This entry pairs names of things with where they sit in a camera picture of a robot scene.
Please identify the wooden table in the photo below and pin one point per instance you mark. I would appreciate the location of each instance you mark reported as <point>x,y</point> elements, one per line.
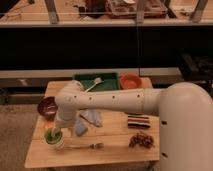
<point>108,145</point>

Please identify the white fork in tray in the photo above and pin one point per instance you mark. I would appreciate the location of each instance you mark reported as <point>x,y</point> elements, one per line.
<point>97,81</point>

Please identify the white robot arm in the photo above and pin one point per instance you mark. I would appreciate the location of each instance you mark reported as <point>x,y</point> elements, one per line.
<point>185,113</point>

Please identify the green plastic tray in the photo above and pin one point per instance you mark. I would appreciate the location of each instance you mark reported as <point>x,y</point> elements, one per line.
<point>110,81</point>

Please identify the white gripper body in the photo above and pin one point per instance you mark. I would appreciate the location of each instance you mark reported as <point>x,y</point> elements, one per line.
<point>64,123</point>

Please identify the green cup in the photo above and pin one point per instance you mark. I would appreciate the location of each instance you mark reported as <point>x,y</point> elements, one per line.
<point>54,139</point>

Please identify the orange cup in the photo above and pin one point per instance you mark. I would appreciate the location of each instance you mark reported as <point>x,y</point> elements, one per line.
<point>48,125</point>

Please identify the silver fork on table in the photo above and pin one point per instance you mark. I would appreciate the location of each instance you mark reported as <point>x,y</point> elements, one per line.
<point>92,146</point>

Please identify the brown dried grapes bunch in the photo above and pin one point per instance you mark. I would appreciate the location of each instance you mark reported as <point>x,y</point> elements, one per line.
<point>141,139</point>

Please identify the orange bowl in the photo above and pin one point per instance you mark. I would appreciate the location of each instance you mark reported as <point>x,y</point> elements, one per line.
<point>130,81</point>

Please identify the dark red bowl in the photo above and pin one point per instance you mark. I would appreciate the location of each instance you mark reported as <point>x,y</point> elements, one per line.
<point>47,108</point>

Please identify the blue grey cloth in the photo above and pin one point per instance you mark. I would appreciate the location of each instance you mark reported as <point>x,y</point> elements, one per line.
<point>92,116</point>

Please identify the dark shelf unit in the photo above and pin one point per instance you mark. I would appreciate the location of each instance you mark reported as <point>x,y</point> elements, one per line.
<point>80,34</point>

